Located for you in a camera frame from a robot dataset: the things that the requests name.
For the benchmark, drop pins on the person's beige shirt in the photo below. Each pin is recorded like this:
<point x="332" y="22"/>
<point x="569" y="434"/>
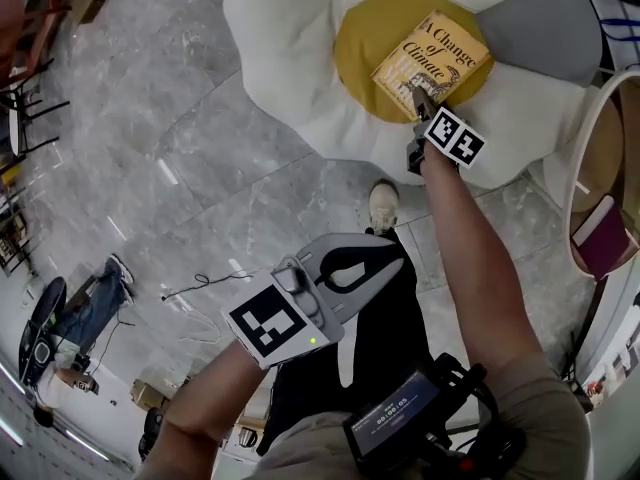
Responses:
<point x="540" y="418"/>

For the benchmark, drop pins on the white flower-shaped pouf chair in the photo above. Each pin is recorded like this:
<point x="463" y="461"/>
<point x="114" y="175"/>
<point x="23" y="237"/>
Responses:
<point x="285" y="53"/>

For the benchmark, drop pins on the person's white shoe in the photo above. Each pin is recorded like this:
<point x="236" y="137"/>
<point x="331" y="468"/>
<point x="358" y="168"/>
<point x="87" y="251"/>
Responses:
<point x="384" y="208"/>

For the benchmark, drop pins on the person's black trousers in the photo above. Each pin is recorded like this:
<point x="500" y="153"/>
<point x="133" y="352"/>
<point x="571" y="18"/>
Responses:
<point x="385" y="328"/>

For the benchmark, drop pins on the white power strip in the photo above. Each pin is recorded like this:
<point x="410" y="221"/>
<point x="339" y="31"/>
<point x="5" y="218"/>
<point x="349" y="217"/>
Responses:
<point x="181" y="304"/>

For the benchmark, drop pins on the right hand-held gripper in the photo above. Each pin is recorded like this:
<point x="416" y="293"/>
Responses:
<point x="452" y="138"/>

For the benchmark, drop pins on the small round white table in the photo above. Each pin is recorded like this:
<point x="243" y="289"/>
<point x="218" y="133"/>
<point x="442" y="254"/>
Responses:
<point x="15" y="128"/>

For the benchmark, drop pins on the dark red book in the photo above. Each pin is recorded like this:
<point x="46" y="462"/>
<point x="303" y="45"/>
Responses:
<point x="607" y="243"/>

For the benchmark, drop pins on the cardboard box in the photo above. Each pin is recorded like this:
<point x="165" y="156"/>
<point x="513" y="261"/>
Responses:
<point x="149" y="394"/>

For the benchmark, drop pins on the person's left forearm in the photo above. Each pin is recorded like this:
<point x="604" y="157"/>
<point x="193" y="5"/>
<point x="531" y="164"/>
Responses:
<point x="210" y="408"/>

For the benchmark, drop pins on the brown wooden cabinet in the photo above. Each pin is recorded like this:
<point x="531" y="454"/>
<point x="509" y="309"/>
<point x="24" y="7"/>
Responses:
<point x="25" y="33"/>

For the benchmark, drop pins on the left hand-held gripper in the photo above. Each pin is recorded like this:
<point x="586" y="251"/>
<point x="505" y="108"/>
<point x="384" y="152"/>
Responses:
<point x="272" y="325"/>

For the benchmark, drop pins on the person's right forearm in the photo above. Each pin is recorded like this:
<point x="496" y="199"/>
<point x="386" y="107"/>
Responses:
<point x="475" y="268"/>

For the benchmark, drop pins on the yellow book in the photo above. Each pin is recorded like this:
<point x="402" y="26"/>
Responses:
<point x="435" y="53"/>

